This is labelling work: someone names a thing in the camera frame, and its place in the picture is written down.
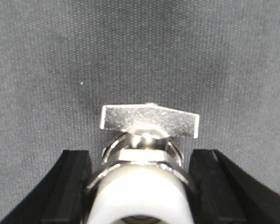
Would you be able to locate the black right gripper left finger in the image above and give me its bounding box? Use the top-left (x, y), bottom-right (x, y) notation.
top-left (1, 150), bottom-right (92, 224)

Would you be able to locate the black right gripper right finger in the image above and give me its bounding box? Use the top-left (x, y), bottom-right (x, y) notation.
top-left (189, 149), bottom-right (280, 224)

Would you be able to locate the silver metal valve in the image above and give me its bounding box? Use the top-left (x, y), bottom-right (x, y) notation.
top-left (86, 103), bottom-right (200, 224)

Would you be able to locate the dark grey conveyor belt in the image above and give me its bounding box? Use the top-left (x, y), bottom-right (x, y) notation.
top-left (0, 0), bottom-right (280, 221)

